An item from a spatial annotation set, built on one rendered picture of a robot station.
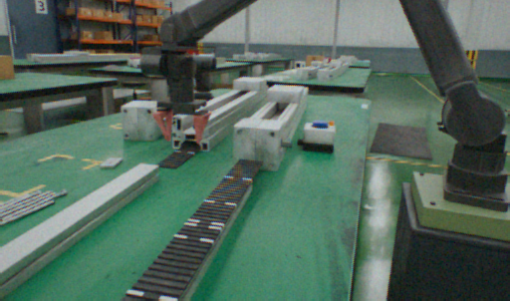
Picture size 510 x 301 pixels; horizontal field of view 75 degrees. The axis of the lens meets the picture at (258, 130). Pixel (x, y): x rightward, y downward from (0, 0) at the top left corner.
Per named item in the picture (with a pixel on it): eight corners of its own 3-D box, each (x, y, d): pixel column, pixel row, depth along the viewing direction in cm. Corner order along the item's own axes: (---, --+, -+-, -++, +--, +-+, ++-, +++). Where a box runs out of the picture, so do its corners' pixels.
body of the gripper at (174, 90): (168, 105, 83) (167, 75, 82) (207, 108, 81) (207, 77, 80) (155, 110, 77) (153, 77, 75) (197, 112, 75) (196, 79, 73)
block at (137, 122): (163, 141, 93) (162, 107, 91) (123, 140, 93) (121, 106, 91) (172, 132, 103) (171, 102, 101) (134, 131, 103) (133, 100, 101)
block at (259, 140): (288, 172, 73) (290, 130, 70) (232, 166, 75) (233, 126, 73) (292, 159, 81) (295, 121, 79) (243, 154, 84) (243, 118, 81)
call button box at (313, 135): (333, 153, 87) (335, 130, 85) (296, 150, 89) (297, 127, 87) (333, 145, 94) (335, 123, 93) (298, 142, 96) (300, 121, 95)
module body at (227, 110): (208, 151, 85) (208, 119, 83) (172, 148, 87) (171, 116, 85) (267, 103, 161) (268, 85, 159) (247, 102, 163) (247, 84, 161)
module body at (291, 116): (283, 158, 82) (284, 125, 80) (243, 154, 84) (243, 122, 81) (307, 105, 158) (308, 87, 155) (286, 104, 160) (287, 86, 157)
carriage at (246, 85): (258, 98, 138) (259, 81, 136) (233, 96, 140) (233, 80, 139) (266, 93, 153) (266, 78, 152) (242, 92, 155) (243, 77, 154)
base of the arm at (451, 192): (510, 213, 50) (498, 185, 60) (521, 161, 48) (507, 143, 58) (442, 199, 54) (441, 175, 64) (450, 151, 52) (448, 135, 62)
